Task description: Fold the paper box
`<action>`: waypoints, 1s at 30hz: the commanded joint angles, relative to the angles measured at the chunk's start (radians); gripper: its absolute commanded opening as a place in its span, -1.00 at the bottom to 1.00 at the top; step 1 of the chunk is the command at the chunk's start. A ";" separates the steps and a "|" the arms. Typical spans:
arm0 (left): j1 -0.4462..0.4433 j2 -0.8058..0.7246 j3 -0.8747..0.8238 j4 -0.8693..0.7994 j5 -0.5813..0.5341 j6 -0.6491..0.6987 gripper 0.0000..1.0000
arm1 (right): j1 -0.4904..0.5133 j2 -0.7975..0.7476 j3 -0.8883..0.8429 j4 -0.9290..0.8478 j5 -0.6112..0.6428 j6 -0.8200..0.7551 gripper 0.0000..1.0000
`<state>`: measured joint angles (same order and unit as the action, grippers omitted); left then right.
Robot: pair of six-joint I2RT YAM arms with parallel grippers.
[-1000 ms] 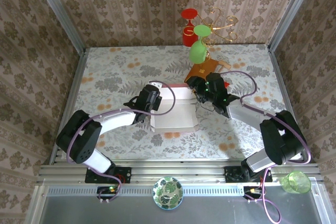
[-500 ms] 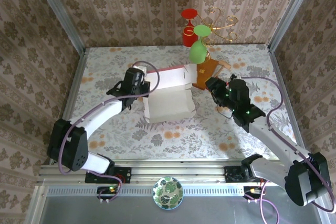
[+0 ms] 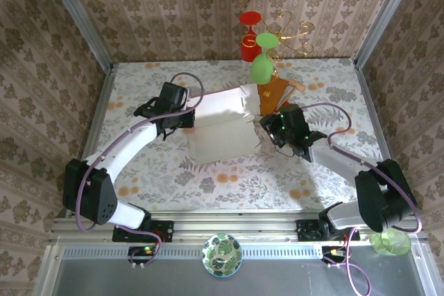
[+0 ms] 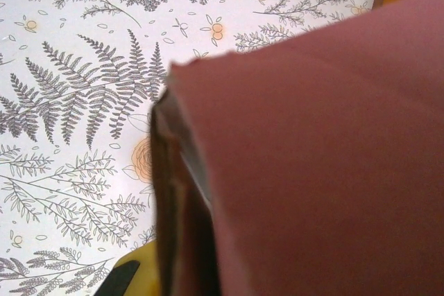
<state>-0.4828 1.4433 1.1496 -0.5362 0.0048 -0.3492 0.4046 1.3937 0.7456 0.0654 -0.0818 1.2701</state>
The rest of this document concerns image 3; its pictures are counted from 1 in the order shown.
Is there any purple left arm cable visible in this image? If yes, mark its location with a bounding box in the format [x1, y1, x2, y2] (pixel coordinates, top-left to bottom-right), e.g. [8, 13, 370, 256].
[75, 72, 206, 234]

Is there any floral table cover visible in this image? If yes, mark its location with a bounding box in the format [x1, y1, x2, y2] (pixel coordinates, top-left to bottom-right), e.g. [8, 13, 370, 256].
[81, 58, 400, 212]

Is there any aluminium frame post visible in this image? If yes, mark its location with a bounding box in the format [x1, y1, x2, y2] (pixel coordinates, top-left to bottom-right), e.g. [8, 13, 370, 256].
[353, 0, 422, 68]
[39, 0, 114, 72]

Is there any white and pink cloth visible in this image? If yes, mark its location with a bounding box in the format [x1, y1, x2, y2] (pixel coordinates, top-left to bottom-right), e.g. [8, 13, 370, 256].
[187, 82, 264, 166]

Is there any small black circuit board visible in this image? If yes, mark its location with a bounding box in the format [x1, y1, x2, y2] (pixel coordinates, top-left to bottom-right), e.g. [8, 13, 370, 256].
[321, 245, 348, 264]
[128, 245, 159, 264]

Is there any slotted grey cable duct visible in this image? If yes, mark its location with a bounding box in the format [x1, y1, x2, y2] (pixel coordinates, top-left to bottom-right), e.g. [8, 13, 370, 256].
[62, 245, 323, 259]

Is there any green transparent cup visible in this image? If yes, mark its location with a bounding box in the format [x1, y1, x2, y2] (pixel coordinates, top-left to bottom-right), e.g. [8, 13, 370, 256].
[368, 229, 412, 257]

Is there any leaf pattern bowl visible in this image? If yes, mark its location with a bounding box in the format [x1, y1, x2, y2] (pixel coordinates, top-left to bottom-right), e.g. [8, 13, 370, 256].
[202, 233, 244, 279]

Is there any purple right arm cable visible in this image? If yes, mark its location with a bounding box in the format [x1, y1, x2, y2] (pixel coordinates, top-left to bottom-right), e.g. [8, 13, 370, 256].
[301, 103, 424, 236]

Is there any brown wooden cutting board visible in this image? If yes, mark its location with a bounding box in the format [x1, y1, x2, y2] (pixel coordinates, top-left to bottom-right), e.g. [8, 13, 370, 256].
[255, 78, 307, 117]

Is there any green plastic wine glass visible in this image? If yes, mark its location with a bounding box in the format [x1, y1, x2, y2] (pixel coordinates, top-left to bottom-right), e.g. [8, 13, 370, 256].
[250, 32, 280, 85]

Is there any gold wire glass rack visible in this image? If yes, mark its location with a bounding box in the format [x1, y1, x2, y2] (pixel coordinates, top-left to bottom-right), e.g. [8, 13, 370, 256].
[242, 8, 315, 79]

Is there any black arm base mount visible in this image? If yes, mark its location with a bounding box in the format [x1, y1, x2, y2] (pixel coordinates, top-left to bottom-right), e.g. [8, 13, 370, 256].
[112, 218, 174, 243]
[296, 218, 361, 243]

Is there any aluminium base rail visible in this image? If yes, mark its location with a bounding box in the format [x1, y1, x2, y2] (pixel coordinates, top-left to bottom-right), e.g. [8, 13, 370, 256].
[48, 209, 431, 242]

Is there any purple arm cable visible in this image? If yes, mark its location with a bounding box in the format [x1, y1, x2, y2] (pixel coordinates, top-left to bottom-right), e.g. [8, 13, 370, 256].
[75, 72, 206, 234]
[301, 103, 424, 236]

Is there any red plastic wine glass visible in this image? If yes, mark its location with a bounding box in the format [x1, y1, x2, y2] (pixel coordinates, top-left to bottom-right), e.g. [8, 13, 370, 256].
[239, 11, 263, 64]

